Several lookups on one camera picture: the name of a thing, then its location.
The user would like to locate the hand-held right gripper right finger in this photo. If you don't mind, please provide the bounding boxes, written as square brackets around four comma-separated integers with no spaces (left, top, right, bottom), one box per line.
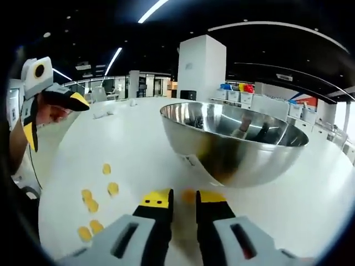
[195,190,316,266]

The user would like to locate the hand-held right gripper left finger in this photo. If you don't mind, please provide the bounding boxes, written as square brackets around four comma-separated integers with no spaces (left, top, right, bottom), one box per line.
[57,188,175,266]

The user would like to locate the yellow QQ candy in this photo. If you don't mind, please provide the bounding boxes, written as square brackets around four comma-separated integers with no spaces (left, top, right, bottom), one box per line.
[180,190,197,204]

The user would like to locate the group of QQ candies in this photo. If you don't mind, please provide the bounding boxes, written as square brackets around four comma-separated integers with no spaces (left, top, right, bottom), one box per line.
[77,162,120,242]

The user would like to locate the stainless steel bowl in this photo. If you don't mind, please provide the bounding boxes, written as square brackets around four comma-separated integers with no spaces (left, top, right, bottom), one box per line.
[160,101,310,188]

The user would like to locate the person's left hand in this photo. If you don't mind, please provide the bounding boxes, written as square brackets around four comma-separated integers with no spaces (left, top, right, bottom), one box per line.
[36,93,79,124]

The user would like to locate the white table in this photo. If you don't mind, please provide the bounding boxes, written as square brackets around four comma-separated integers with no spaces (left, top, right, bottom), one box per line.
[38,96,355,261]

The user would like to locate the black cabinet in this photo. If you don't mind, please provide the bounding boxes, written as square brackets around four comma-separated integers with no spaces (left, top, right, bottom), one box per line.
[180,89,197,101]

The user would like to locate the long ceiling light strip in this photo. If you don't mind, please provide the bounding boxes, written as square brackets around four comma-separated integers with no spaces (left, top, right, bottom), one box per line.
[138,0,170,23]

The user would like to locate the stack of white storage boxes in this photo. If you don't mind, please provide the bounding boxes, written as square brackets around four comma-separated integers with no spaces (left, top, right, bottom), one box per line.
[210,83,349,149]

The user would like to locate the red and blue wall poster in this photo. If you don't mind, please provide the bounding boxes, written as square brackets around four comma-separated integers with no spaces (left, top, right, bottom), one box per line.
[288,90,318,108]

